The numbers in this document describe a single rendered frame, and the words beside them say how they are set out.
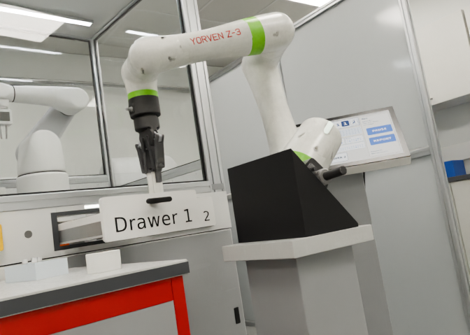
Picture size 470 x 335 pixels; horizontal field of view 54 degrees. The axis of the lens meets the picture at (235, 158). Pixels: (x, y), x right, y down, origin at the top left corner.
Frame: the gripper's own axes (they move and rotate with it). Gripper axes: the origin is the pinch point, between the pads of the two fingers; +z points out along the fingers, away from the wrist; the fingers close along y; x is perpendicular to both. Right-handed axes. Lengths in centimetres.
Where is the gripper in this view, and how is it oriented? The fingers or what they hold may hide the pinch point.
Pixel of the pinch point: (154, 184)
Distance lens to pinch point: 139.5
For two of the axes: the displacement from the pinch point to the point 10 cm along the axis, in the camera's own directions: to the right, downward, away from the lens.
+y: 6.5, -2.2, -7.3
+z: 1.6, 9.8, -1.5
